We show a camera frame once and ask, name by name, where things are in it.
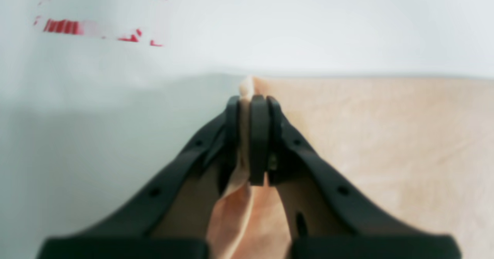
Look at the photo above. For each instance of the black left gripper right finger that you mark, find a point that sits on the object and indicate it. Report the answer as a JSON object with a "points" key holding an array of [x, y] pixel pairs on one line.
{"points": [[328, 217]]}

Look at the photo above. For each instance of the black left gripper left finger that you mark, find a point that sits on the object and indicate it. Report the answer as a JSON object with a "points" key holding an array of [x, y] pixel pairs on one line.
{"points": [[169, 217]]}

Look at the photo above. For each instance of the peach T-shirt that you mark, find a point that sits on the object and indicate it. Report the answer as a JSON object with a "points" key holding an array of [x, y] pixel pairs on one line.
{"points": [[420, 148]]}

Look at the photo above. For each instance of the red tape marking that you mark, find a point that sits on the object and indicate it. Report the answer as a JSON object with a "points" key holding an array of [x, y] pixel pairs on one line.
{"points": [[138, 21]]}

